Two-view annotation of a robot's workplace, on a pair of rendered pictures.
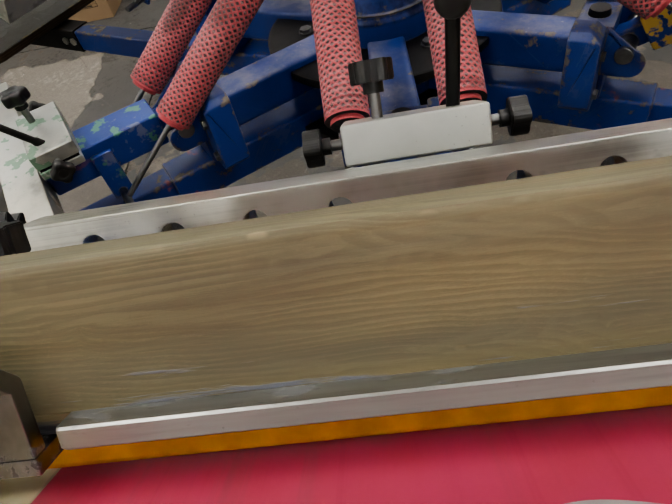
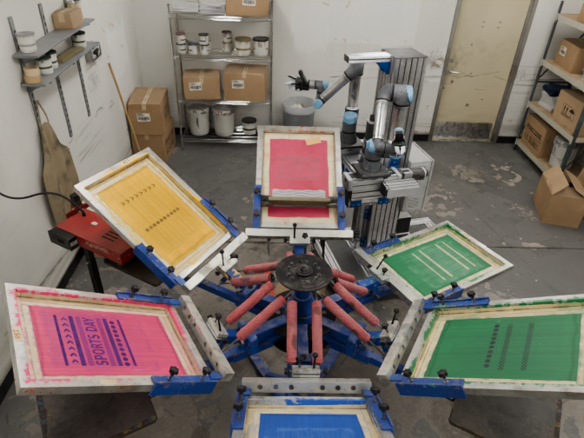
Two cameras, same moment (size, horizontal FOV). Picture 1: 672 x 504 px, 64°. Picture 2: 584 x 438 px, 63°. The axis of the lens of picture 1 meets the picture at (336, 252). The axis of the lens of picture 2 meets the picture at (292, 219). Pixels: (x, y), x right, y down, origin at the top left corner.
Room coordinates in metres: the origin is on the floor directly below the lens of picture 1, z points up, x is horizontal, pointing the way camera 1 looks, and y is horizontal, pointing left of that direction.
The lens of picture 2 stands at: (2.72, -0.63, 2.93)
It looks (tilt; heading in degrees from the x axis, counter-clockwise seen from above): 34 degrees down; 168
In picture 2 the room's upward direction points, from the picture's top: 2 degrees clockwise
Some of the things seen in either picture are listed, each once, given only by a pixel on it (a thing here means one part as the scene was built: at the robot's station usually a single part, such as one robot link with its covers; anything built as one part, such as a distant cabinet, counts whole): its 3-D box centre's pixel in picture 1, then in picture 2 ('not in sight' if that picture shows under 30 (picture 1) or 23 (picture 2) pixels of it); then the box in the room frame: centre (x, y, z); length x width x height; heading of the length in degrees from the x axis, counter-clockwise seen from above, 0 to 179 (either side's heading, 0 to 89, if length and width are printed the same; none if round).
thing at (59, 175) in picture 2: not in sight; (55, 161); (-1.02, -1.84, 1.06); 0.53 x 0.07 x 1.05; 171
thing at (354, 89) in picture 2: not in sight; (354, 90); (-0.89, 0.57, 1.63); 0.15 x 0.12 x 0.55; 159
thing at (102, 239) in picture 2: not in sight; (113, 227); (-0.02, -1.27, 1.06); 0.61 x 0.46 x 0.12; 51
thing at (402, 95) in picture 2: not in sight; (397, 122); (-0.22, 0.70, 1.63); 0.15 x 0.12 x 0.55; 71
